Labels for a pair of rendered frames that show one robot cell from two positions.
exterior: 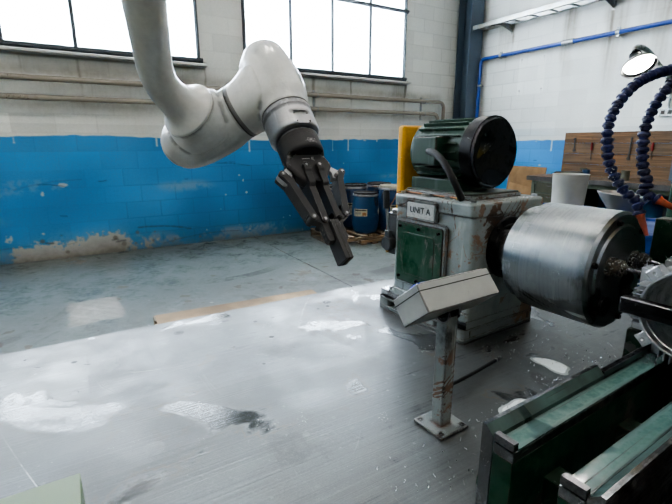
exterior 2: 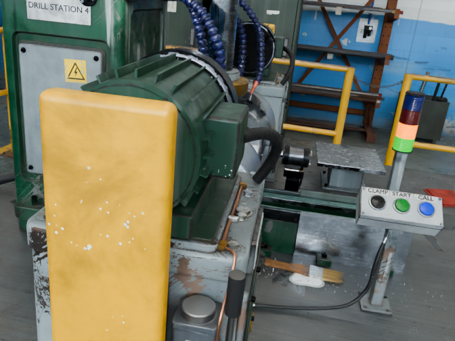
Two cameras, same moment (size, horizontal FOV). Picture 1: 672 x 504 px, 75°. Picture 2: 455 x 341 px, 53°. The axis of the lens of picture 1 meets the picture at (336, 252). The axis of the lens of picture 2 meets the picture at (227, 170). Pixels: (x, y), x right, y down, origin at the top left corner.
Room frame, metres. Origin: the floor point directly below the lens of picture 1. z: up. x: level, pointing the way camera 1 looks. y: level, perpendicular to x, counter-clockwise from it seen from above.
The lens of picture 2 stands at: (1.64, 0.11, 1.45)
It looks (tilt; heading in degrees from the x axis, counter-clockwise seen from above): 21 degrees down; 220
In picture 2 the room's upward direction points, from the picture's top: 6 degrees clockwise
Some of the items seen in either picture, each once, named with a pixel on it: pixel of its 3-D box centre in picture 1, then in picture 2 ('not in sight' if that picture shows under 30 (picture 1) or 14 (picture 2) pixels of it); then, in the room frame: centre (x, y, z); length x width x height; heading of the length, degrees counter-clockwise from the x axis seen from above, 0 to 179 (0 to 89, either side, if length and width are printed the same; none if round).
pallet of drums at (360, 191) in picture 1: (361, 211); not in sight; (6.01, -0.35, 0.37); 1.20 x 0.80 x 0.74; 116
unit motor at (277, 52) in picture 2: not in sight; (259, 76); (0.19, -1.00, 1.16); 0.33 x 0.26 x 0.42; 33
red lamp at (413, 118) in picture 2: not in sight; (409, 116); (0.19, -0.39, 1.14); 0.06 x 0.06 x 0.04
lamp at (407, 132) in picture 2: not in sight; (406, 130); (0.19, -0.39, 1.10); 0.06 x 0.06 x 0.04
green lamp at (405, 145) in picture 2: not in sight; (403, 143); (0.19, -0.39, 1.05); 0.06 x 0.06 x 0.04
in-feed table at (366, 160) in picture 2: not in sight; (345, 169); (0.07, -0.62, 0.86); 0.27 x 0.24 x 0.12; 33
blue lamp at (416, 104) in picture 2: not in sight; (413, 102); (0.19, -0.39, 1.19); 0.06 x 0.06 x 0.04
